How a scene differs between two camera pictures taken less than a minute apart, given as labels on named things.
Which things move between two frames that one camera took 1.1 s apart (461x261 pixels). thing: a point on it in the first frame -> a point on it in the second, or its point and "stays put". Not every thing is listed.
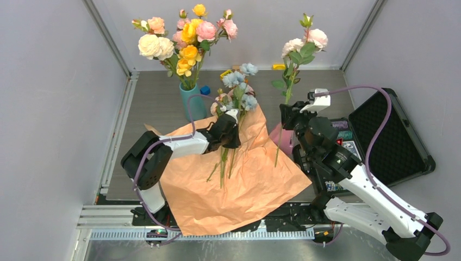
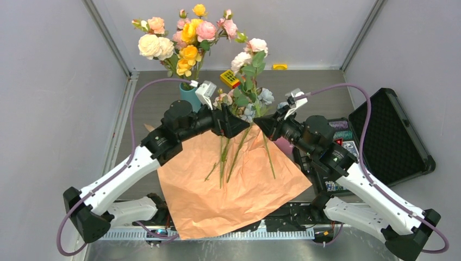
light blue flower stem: [243, 100] -> [265, 95]
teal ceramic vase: [198, 105] stays put
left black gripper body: [230, 141] -> [203, 122]
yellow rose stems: [189, 55] stays put
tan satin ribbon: [150, 128] stays put
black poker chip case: [399, 155] stays put
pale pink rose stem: [296, 52] -> [254, 48]
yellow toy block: [279, 67] stays put
